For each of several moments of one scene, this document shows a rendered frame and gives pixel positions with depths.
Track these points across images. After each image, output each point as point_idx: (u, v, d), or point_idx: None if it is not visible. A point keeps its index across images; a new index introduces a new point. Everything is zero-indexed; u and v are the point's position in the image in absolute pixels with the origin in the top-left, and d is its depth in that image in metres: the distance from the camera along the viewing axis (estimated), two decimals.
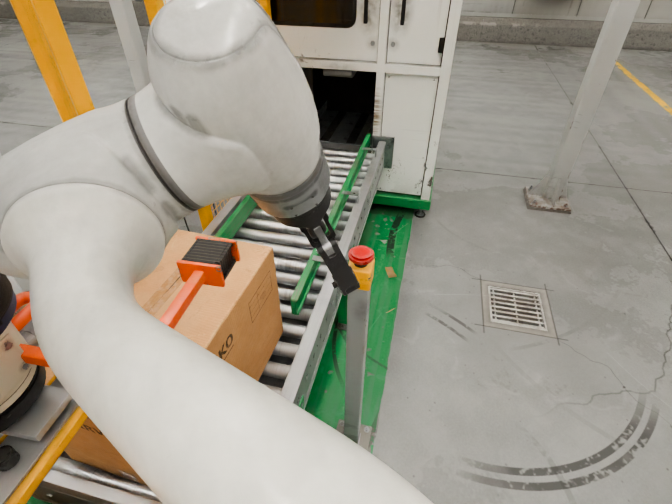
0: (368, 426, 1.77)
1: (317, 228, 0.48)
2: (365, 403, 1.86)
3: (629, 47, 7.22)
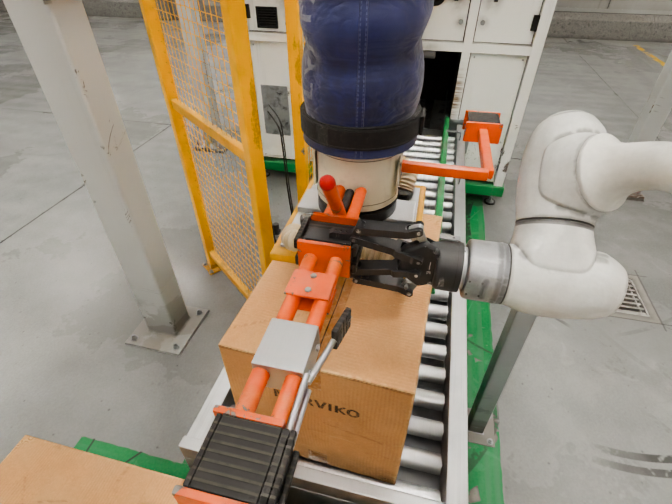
0: None
1: (420, 280, 0.63)
2: None
3: (660, 40, 7.15)
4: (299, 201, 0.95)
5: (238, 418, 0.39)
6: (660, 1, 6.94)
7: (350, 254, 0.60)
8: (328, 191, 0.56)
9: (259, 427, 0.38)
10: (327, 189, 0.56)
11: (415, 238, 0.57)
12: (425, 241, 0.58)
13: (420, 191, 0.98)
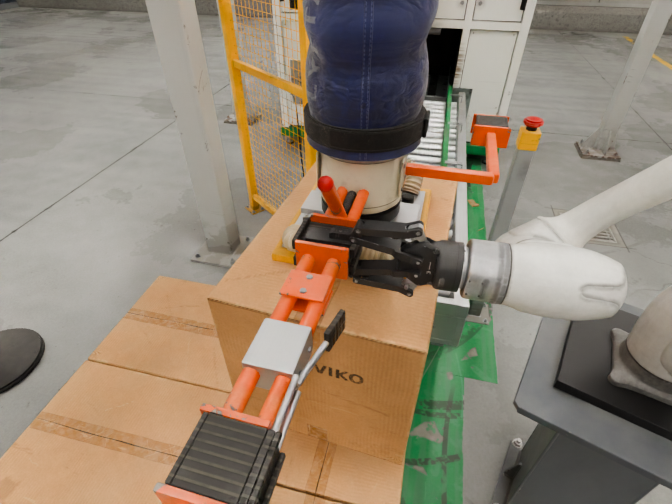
0: None
1: (420, 280, 0.63)
2: None
3: None
4: (303, 202, 0.95)
5: (224, 417, 0.39)
6: None
7: (348, 256, 0.59)
8: (326, 192, 0.56)
9: (244, 427, 0.38)
10: (325, 190, 0.55)
11: (415, 238, 0.57)
12: (425, 241, 0.58)
13: (425, 194, 0.97)
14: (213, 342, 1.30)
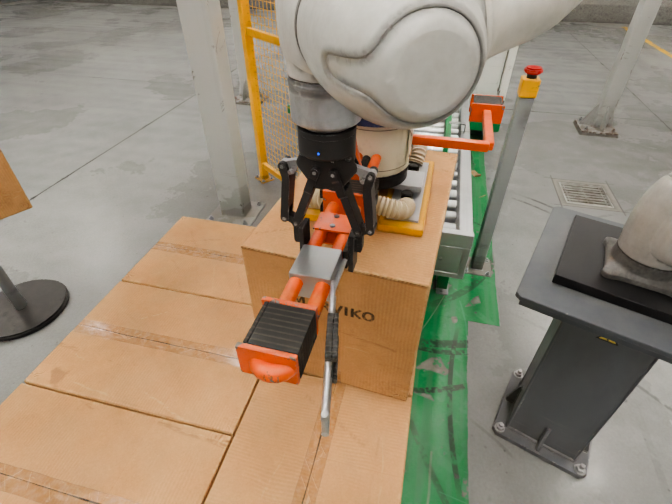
0: (487, 259, 2.28)
1: (300, 158, 0.55)
2: None
3: None
4: None
5: (281, 304, 0.51)
6: None
7: None
8: None
9: (298, 310, 0.50)
10: None
11: (366, 172, 0.55)
12: (358, 165, 0.54)
13: (429, 165, 1.09)
14: (237, 267, 1.40)
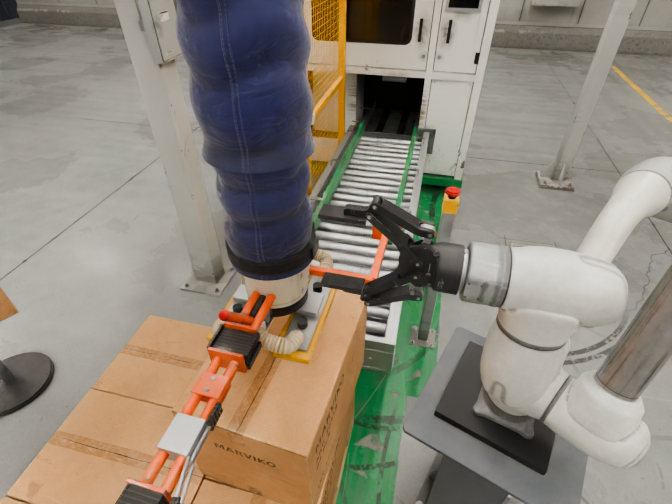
0: (433, 329, 2.52)
1: (422, 281, 0.63)
2: None
3: (625, 52, 7.96)
4: (238, 287, 1.22)
5: (139, 487, 0.66)
6: None
7: (243, 359, 0.87)
8: (225, 320, 0.83)
9: (149, 493, 0.65)
10: (223, 320, 0.83)
11: (423, 238, 0.56)
12: (429, 244, 0.57)
13: None
14: (191, 373, 1.65)
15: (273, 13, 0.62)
